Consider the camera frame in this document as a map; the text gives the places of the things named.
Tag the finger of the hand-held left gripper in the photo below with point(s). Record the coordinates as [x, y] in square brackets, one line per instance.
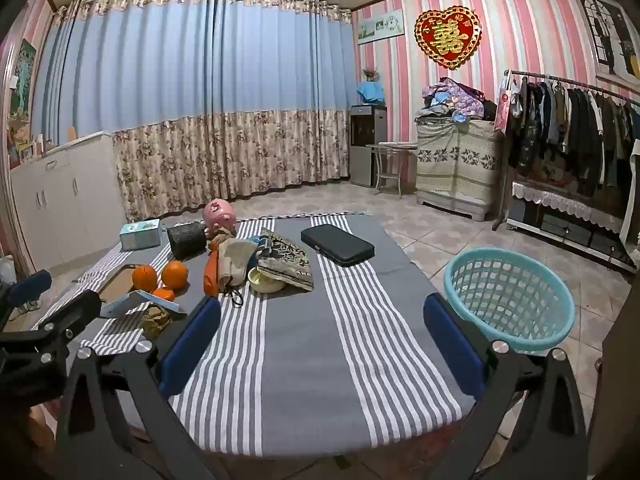
[80, 307]
[30, 286]

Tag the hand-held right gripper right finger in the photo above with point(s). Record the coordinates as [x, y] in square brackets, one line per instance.
[452, 345]

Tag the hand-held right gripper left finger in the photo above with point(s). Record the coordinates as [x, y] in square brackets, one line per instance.
[192, 345]

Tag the brown paper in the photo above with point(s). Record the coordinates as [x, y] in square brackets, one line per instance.
[156, 321]

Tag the light blue paper carton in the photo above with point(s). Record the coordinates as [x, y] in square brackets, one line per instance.
[127, 305]

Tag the small orange peel piece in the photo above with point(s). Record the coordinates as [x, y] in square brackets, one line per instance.
[164, 294]

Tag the orange snack packet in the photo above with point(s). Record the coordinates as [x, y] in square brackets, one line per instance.
[212, 272]

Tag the light blue plastic basket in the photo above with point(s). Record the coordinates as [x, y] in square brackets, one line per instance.
[530, 337]

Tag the beige cloth bag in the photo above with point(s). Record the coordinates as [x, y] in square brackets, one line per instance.
[235, 260]

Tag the round tin can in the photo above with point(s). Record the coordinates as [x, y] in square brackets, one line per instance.
[265, 281]

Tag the dark round cup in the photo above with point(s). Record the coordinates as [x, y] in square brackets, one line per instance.
[186, 241]

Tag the brown wrapper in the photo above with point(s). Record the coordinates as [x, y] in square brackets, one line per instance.
[223, 233]

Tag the blue plastic bag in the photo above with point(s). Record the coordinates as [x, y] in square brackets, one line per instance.
[255, 240]

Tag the patterned snack bag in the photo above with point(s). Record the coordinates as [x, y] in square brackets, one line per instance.
[287, 260]

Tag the teal tissue box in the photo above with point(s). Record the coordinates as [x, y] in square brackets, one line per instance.
[140, 235]

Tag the white cabinet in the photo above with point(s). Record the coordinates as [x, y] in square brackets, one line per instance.
[65, 195]

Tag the grey white striped blanket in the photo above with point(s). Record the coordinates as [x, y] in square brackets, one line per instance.
[310, 360]

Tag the pink piggy bank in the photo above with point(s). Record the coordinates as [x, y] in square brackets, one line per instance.
[217, 212]

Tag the black zip case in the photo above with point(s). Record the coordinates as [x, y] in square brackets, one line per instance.
[337, 245]

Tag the low dark cabinet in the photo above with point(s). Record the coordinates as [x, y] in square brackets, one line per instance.
[565, 234]

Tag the brown wooden cabinet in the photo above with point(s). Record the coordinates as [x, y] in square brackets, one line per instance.
[617, 400]

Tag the white lace cloth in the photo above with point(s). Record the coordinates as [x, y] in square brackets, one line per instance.
[565, 200]

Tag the cloth-covered cabinet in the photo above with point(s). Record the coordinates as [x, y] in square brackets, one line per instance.
[455, 160]

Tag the small round stool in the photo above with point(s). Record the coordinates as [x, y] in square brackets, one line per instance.
[392, 146]

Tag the water dispenser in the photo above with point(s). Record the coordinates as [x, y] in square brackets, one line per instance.
[367, 150]

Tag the dark cover with cream trim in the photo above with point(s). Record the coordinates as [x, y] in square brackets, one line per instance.
[632, 185]

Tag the pile of clothes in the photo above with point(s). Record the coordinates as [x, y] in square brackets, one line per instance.
[450, 100]

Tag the red hanging bag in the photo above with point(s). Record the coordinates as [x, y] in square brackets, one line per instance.
[504, 105]

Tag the row of hanging clothes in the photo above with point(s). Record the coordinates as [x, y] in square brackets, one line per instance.
[575, 125]

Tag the blue floral curtain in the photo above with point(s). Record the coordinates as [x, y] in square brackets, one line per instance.
[200, 85]

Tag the blue bag on dispenser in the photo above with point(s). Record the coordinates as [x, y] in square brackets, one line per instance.
[371, 94]

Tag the small potted plant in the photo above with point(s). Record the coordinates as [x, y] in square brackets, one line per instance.
[371, 75]

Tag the metal clothes rack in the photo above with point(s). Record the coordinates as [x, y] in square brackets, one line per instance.
[565, 79]

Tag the green wall poster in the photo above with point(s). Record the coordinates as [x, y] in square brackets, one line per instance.
[24, 80]

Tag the red heart wall decoration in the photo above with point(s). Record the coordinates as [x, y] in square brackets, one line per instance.
[447, 35]

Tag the wall calendar picture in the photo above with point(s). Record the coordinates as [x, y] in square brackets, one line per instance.
[380, 26]

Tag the framed wall poster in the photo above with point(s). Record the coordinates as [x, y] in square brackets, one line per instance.
[607, 30]

